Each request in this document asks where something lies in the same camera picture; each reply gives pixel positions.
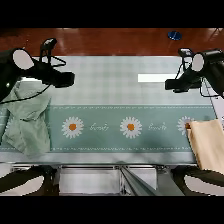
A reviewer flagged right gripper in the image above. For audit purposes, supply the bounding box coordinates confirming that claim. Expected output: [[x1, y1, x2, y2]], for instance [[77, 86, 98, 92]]
[[164, 67, 203, 94]]

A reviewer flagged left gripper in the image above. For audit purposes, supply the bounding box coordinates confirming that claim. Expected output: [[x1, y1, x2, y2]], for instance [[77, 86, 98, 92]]
[[49, 69, 76, 90]]

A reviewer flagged pale green shirt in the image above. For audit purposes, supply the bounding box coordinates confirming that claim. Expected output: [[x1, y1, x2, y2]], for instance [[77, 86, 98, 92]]
[[0, 80, 52, 156]]

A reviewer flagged beige garment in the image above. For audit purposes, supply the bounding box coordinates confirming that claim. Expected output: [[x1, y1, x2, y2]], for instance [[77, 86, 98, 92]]
[[185, 118, 224, 177]]

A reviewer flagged black cable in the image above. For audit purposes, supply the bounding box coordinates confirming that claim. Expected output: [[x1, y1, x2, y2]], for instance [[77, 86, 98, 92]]
[[0, 83, 52, 105], [199, 77, 222, 99]]

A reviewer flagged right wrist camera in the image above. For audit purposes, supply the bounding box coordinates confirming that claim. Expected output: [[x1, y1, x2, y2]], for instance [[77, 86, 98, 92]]
[[177, 47, 195, 80]]

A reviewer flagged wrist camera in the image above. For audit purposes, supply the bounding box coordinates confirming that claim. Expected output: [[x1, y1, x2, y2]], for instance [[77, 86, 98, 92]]
[[39, 37, 67, 68], [177, 47, 195, 80]]

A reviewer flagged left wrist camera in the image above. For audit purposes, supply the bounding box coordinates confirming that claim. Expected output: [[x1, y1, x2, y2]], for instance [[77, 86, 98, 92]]
[[39, 37, 67, 68]]

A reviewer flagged silver frame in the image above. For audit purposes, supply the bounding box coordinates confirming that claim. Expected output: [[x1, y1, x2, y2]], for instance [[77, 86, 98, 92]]
[[0, 161, 224, 197]]

